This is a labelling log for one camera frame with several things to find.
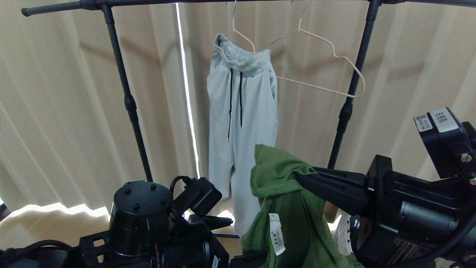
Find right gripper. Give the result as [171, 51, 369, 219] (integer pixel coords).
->
[295, 154, 476, 268]

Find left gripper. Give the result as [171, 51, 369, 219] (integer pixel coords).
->
[169, 214, 268, 268]

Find green garment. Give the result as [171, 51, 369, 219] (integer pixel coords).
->
[241, 144, 364, 268]

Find pink clothes hanger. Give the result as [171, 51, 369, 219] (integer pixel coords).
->
[268, 0, 366, 98]
[225, 0, 257, 54]

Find pale grey pants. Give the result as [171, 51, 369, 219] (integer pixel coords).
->
[206, 33, 279, 237]

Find white laundry basket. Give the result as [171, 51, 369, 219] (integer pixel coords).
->
[332, 210, 354, 257]

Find black clothes rack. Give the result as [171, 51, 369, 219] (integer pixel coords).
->
[21, 0, 476, 239]

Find beige curtain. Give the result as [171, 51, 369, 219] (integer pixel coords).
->
[0, 0, 476, 250]

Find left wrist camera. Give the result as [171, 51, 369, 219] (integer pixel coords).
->
[170, 176, 223, 219]

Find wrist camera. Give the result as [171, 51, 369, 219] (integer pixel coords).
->
[414, 107, 476, 186]
[170, 176, 223, 219]

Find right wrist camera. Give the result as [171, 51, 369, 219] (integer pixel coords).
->
[414, 107, 476, 186]

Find black cable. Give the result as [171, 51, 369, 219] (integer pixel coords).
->
[0, 239, 73, 263]
[403, 219, 476, 268]

